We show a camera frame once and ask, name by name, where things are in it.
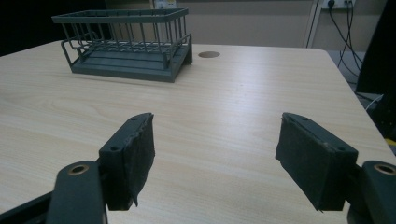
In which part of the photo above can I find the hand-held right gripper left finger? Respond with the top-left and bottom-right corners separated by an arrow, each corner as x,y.
98,112 -> 156,212

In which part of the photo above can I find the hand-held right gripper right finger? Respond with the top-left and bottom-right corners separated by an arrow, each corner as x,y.
275,112 -> 360,213

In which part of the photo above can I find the black stand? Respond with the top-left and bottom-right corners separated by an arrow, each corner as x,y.
354,0 -> 396,141

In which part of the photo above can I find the white cable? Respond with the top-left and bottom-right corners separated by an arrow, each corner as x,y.
365,93 -> 385,111

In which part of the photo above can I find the dark grey wire rack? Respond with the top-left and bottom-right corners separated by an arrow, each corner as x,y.
51,7 -> 193,84

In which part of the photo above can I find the black cable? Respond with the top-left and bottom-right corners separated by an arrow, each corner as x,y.
327,2 -> 363,64
337,1 -> 361,78

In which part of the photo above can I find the white wall socket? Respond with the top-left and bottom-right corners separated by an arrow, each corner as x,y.
321,0 -> 357,9

